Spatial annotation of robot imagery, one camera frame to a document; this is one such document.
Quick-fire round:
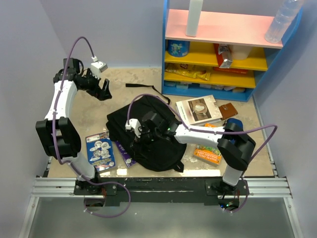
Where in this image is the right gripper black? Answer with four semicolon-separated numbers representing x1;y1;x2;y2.
131;124;160;160

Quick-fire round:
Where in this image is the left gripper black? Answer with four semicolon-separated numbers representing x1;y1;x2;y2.
79;68;112;101

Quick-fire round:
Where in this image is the black student backpack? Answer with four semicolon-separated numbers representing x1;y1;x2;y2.
106;94;187;173

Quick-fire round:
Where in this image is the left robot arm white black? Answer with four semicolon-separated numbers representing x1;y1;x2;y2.
35;57;112;195

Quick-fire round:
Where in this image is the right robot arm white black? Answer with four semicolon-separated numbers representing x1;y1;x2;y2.
125;112;256;195

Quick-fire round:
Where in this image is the yellow chips bag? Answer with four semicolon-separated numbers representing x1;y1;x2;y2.
164;63;212;81

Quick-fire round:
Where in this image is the purple book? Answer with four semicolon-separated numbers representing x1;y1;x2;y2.
115;141;137;168

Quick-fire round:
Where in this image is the blue cartoon book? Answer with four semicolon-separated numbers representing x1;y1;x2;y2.
86;132;117;174

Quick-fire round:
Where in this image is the white coffee cover book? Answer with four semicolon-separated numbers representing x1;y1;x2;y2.
176;95;222;125

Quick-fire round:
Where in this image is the orange treehouse book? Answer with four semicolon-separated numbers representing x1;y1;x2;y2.
192;122;225;167

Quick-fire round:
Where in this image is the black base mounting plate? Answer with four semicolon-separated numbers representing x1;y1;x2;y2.
74;177;249;208

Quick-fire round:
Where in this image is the brown leather wallet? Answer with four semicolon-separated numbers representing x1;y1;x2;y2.
218;103;238;120

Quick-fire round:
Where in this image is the blue pencil case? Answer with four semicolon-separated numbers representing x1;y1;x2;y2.
225;118;243;129

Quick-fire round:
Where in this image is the blue round tin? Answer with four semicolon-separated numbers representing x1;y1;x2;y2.
167;40;190;58

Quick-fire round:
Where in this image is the colourful wooden shelf unit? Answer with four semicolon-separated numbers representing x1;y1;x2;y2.
161;0;303;102

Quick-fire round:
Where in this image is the red flat packet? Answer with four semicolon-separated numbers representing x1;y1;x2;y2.
213;67;248;74

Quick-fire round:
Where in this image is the white plastic tub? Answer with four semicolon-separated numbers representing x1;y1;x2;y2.
229;45;253;60

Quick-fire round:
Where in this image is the white tall bottle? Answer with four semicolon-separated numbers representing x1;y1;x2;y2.
186;0;204;37

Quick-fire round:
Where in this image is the clear plastic water bottle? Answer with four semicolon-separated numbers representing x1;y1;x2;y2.
264;0;305;44

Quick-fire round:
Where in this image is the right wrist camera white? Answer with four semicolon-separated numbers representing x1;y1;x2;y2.
125;119;142;138

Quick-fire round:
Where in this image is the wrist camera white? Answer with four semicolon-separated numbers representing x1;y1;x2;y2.
125;119;142;138
90;61;108;79

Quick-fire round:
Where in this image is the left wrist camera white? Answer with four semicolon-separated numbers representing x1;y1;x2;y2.
90;61;108;79

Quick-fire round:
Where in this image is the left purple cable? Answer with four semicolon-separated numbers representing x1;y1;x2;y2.
51;36;132;219

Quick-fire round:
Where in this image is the purple cable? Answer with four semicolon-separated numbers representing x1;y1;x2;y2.
126;93;278;214
51;36;132;219

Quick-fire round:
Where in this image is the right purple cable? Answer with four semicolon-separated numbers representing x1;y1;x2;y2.
126;93;278;214

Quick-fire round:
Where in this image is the aluminium rail frame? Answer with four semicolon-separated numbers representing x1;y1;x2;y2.
20;153;304;238

